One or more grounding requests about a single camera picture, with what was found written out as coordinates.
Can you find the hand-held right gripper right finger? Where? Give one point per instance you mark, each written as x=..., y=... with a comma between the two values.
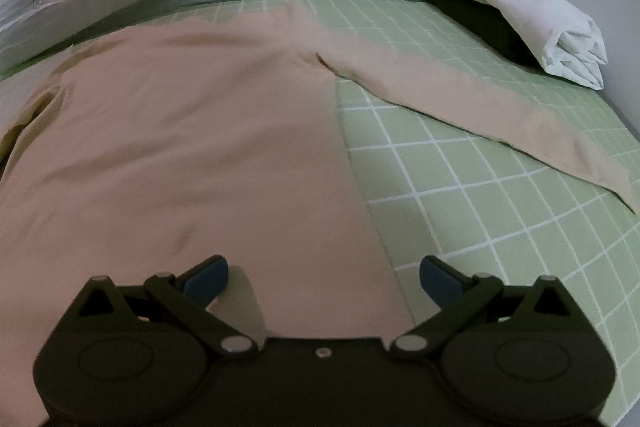
x=440, y=279

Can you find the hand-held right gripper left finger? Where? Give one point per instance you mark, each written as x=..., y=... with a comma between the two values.
x=205, y=279

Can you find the beige long-sleeved shirt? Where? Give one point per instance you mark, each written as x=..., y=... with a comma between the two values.
x=200, y=157

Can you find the green grid bedsheet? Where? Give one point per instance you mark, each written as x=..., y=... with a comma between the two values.
x=475, y=232

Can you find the white folded cloth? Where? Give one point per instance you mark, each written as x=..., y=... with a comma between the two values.
x=525, y=12

